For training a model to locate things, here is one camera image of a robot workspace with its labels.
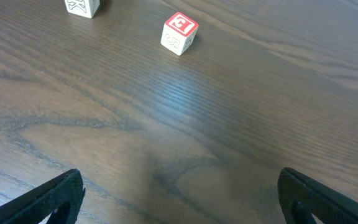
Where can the red number 3 block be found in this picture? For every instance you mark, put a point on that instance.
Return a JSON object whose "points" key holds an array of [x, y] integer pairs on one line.
{"points": [[178, 33]]}

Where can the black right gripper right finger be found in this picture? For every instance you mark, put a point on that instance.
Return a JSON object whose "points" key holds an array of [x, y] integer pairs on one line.
{"points": [[302, 199]]}

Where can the blue question mark block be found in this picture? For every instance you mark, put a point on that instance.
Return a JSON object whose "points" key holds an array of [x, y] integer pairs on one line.
{"points": [[84, 8]]}

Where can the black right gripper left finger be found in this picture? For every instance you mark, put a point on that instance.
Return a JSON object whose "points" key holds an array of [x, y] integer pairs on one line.
{"points": [[59, 200]]}

